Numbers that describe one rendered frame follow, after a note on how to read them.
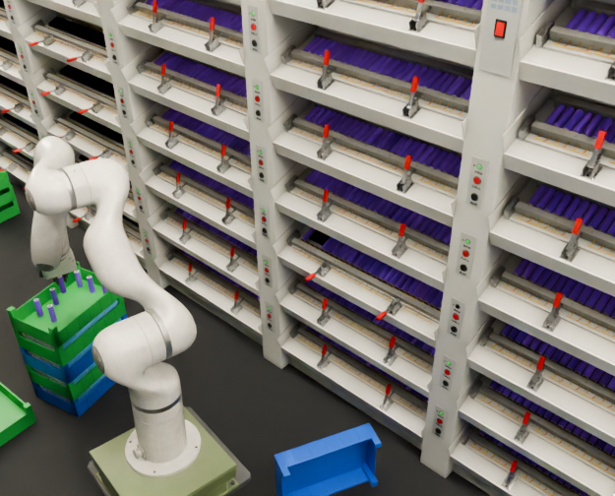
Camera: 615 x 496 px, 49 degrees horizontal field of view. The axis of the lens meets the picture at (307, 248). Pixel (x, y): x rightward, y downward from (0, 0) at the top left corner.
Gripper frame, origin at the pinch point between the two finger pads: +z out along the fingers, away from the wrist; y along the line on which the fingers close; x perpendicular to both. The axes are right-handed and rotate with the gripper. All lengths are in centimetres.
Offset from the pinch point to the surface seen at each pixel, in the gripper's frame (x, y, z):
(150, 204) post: 30, 43, 20
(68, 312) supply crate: -6.0, -0.6, 13.5
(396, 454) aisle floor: -96, 73, 8
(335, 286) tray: -49, 68, -26
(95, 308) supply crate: -10.7, 7.3, 8.5
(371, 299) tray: -59, 74, -32
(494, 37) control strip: -49, 80, -118
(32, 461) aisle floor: -42, -26, 32
